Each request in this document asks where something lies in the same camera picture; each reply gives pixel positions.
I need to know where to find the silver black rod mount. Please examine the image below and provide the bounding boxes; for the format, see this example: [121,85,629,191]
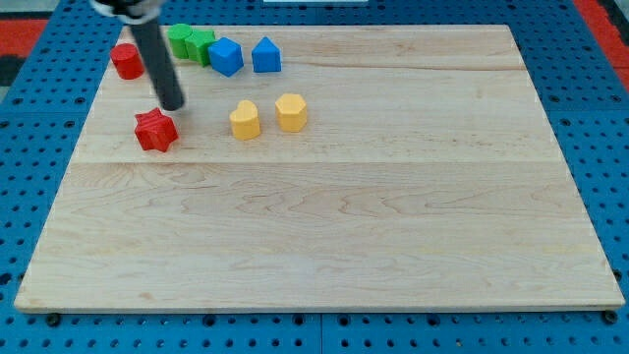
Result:
[88,0,162,25]

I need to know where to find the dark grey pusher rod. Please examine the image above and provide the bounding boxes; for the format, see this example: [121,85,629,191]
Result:
[130,19,185,111]

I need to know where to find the red star block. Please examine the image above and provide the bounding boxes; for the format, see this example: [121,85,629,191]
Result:
[135,108,179,152]

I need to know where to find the green star block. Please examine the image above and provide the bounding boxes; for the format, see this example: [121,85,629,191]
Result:
[185,29,216,67]

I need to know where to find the green cylinder block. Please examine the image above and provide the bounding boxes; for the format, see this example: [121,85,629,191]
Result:
[167,24,193,59]

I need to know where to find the red cylinder block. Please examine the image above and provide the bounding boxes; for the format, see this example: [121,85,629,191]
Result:
[109,43,144,80]

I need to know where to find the blue cube block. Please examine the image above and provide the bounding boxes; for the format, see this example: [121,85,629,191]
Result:
[208,37,244,77]

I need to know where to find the blue triangular prism block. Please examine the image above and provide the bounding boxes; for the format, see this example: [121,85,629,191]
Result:
[252,36,282,73]

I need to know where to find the yellow heart block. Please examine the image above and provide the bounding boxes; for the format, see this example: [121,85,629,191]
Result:
[229,100,261,141]

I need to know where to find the yellow hexagon block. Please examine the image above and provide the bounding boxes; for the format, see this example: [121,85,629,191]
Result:
[275,93,308,133]

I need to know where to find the light wooden board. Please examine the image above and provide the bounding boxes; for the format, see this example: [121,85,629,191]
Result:
[15,25,625,314]

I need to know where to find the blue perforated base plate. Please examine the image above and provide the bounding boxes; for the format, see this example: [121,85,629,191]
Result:
[1,1,628,353]

